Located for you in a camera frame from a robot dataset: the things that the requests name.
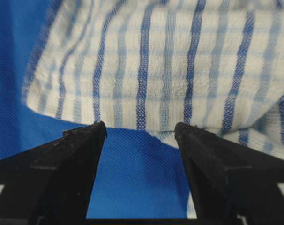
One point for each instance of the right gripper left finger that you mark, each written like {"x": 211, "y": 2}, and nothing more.
{"x": 51, "y": 184}

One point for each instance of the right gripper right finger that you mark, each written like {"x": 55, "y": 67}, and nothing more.
{"x": 230, "y": 184}

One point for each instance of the white blue-striped towel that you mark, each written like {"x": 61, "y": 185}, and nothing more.
{"x": 145, "y": 65}

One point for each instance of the blue table cloth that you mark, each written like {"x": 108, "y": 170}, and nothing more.
{"x": 137, "y": 177}

